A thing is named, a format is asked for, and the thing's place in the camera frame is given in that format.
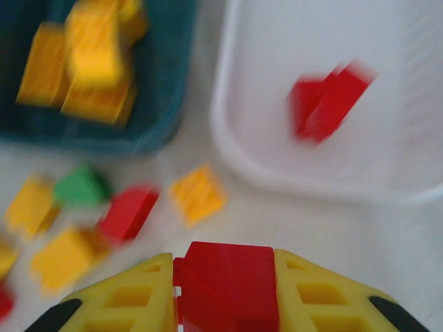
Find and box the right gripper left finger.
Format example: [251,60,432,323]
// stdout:
[26,252,176,332]

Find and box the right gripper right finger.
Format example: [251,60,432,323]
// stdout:
[273,248,430,332]

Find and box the red lego brick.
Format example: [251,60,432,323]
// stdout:
[98,188,160,243]
[289,60,377,142]
[0,282,17,321]
[172,241,281,332]

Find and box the white plastic container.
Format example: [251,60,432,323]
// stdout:
[210,0,443,205]

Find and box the teal plastic container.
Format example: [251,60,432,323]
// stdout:
[0,0,198,155]

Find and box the yellow lego brick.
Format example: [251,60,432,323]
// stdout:
[15,22,70,108]
[29,228,111,295]
[0,243,20,277]
[60,81,139,127]
[3,176,62,239]
[117,0,150,46]
[168,164,228,228]
[65,0,127,87]

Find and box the green lego brick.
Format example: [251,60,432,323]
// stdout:
[53,165,111,207]

